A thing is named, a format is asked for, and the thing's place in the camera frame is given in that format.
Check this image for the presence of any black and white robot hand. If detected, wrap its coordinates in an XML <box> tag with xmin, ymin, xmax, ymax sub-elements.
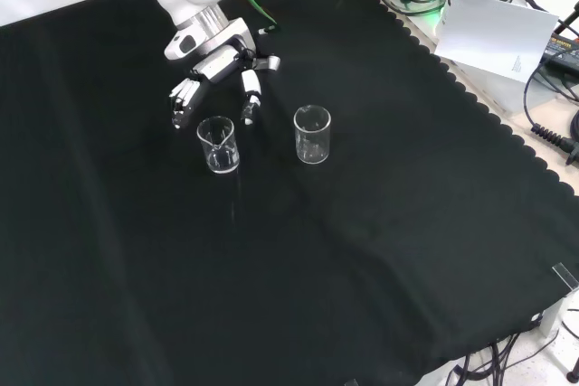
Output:
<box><xmin>169</xmin><ymin>45</ymin><xmax>281</xmax><ymax>130</ymax></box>

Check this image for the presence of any clear glass beaker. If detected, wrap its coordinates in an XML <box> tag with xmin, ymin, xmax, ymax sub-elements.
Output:
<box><xmin>292</xmin><ymin>104</ymin><xmax>332</xmax><ymax>165</ymax></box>
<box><xmin>195</xmin><ymin>115</ymin><xmax>241</xmax><ymax>175</ymax></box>

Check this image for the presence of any black bench cloth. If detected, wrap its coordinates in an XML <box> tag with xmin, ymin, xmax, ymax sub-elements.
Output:
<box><xmin>0</xmin><ymin>0</ymin><xmax>579</xmax><ymax>386</ymax></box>

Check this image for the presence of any black power adapter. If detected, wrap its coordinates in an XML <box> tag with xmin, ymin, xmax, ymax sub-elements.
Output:
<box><xmin>540</xmin><ymin>29</ymin><xmax>579</xmax><ymax>69</ymax></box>

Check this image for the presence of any black tripod foot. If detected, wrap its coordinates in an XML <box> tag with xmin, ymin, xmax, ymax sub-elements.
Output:
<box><xmin>565</xmin><ymin>343</ymin><xmax>579</xmax><ymax>382</ymax></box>

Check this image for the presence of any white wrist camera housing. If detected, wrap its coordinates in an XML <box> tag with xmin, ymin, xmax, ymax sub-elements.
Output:
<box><xmin>163</xmin><ymin>17</ymin><xmax>252</xmax><ymax>61</ymax></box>

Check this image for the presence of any black spiral cable with plug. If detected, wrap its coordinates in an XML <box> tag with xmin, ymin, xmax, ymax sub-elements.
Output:
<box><xmin>523</xmin><ymin>62</ymin><xmax>579</xmax><ymax>166</ymax></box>

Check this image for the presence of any black cable bundle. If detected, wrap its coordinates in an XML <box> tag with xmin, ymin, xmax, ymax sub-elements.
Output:
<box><xmin>445</xmin><ymin>331</ymin><xmax>562</xmax><ymax>386</ymax></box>

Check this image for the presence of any white bench frame block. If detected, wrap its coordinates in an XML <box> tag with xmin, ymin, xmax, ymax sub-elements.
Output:
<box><xmin>540</xmin><ymin>290</ymin><xmax>579</xmax><ymax>337</ymax></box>

